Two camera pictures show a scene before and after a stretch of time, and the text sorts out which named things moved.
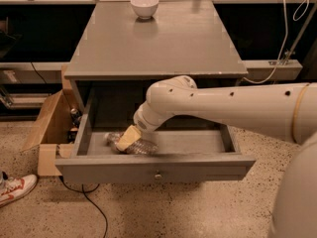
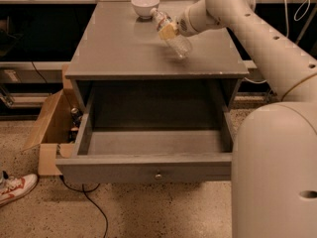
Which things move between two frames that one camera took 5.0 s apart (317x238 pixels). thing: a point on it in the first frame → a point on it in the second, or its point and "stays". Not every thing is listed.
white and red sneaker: (13, 188) stays
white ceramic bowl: (144, 6) stays
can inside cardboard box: (75, 117) stays
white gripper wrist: (144, 124) → (183, 26)
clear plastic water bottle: (141, 147) → (179, 45)
